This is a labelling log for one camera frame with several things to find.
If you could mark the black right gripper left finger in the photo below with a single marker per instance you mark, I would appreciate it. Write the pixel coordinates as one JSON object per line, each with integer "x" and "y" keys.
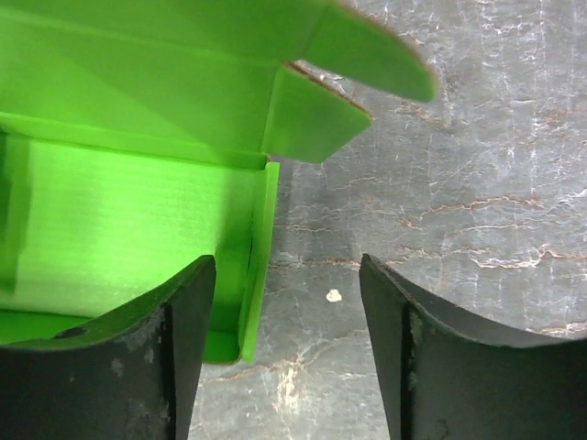
{"x": 131, "y": 373}

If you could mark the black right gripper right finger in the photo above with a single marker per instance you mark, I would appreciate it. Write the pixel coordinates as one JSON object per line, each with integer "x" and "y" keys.
{"x": 448, "y": 373}

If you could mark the green paper box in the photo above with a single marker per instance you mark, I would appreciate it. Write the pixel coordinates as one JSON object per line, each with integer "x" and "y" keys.
{"x": 137, "y": 136}

